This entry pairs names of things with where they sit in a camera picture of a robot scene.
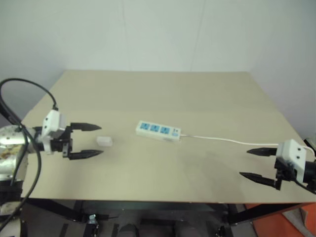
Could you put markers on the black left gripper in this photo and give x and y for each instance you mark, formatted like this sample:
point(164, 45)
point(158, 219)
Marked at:
point(57, 145)

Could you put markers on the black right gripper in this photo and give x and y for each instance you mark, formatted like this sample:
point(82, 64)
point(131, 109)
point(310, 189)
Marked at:
point(287, 172)

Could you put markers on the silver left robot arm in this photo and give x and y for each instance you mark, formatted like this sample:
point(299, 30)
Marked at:
point(12, 158)

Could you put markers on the small white plug adapter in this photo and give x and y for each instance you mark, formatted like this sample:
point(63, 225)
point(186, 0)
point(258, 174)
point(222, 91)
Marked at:
point(104, 141)

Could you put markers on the white power strip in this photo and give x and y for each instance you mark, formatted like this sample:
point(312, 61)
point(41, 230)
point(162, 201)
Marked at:
point(158, 130)

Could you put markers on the dark object beside table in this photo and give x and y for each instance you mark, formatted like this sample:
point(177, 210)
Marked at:
point(310, 143)

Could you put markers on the orange floor object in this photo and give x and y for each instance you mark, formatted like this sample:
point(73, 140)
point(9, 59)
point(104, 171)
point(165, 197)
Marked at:
point(284, 223)

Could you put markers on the dark rounded shape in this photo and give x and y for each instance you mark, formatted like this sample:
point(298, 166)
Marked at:
point(129, 230)

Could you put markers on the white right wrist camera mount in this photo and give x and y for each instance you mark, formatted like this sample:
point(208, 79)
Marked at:
point(293, 150)

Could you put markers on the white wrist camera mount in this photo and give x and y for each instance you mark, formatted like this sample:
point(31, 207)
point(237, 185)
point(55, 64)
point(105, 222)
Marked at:
point(50, 123)
point(293, 150)

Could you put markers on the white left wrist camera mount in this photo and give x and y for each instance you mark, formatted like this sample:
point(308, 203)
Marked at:
point(50, 123)

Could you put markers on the black metal table frame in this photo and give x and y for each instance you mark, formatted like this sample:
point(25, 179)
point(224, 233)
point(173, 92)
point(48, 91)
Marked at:
point(153, 207)

